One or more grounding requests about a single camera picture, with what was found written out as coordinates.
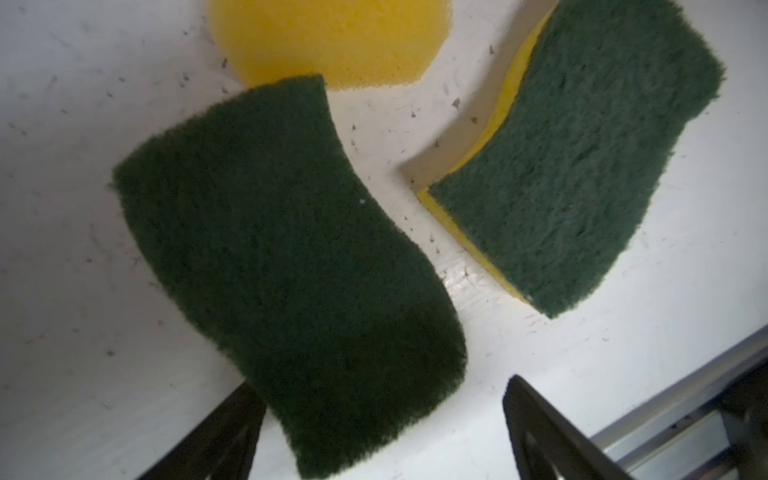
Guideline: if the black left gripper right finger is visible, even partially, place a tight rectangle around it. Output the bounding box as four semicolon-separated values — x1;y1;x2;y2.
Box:
502;375;631;480

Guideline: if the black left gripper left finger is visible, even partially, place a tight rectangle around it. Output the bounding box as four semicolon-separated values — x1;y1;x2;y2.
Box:
140;383;266;480

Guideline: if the dark green wavy scourer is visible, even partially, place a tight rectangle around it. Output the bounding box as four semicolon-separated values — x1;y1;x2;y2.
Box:
417;1;725;318
113;74;467;479

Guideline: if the yellow sponge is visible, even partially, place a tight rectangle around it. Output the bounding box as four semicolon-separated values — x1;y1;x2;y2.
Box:
205;0;452;90

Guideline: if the aluminium front rail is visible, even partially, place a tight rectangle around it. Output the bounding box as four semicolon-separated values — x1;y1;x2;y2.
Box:
592;328;767;479

